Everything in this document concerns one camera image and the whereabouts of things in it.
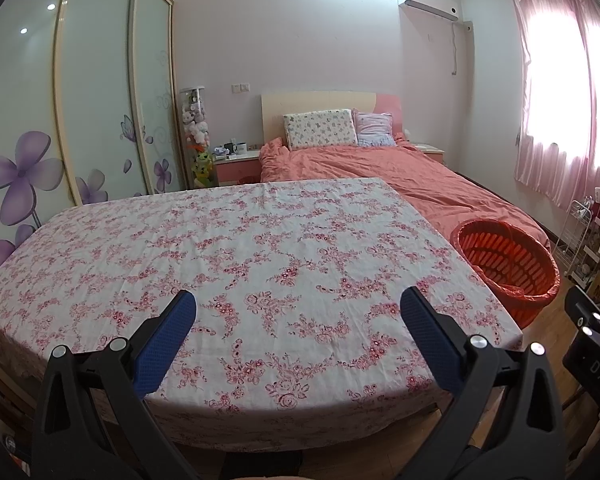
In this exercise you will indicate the pink curtain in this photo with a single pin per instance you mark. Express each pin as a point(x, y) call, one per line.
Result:
point(545, 110)

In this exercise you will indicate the salmon bed cover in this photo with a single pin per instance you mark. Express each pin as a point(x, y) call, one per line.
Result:
point(410, 180)

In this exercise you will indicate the white air conditioner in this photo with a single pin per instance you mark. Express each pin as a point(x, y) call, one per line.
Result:
point(430, 5)

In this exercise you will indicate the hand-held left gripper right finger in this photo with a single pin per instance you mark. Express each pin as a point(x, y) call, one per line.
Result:
point(430, 340)

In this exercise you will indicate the white mug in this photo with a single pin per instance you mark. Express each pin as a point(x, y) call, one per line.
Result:
point(241, 148)

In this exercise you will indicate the floral print pillow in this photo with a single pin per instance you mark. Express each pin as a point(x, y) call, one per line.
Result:
point(320, 129)

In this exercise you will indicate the beige pink bed headboard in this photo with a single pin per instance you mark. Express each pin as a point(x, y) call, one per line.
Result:
point(310, 100)

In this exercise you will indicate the clear plush toy tube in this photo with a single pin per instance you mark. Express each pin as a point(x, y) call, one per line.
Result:
point(197, 135)

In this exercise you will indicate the pink white nightstand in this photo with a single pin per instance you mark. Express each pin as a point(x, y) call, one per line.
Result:
point(237, 167)
point(430, 152)

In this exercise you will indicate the red plastic basket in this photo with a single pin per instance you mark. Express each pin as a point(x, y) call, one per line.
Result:
point(495, 255)

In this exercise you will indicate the white wall socket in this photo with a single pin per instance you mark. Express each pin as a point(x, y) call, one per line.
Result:
point(241, 88)

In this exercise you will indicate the pink floral tablecloth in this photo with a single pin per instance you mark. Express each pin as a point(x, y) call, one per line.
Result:
point(180, 240)

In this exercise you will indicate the pink striped pillow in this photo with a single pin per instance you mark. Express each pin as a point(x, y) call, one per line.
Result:
point(375, 127)

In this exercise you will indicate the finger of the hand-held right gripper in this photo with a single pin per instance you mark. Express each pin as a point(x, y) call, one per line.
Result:
point(597, 327)

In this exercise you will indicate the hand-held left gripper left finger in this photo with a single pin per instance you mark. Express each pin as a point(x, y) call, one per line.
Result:
point(165, 340)

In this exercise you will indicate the flower print sliding wardrobe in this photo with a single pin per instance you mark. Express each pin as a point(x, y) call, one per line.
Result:
point(95, 85)

